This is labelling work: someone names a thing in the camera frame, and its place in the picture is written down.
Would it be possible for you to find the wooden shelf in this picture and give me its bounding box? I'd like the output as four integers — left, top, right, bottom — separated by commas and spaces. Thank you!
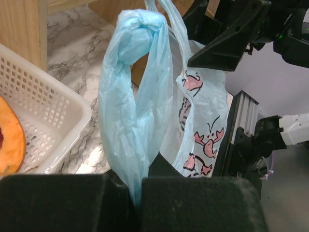
0, 0, 218, 87

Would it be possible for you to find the light blue plastic bag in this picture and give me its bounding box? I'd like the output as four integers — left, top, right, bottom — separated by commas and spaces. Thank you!
98, 0, 229, 208

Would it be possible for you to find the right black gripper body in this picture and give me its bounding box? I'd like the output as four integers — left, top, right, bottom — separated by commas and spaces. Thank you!
246, 0, 309, 68

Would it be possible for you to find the white plastic tray basket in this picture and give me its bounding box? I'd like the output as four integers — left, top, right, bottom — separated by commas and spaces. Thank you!
0, 45, 91, 174

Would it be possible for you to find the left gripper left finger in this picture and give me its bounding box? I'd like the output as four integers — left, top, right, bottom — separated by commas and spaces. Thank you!
0, 174, 135, 232

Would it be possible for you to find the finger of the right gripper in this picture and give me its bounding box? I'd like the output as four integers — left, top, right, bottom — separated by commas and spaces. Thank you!
188, 0, 271, 72
183, 0, 228, 45

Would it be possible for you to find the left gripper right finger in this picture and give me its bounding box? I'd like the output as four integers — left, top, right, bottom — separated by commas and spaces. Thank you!
141, 177, 268, 232

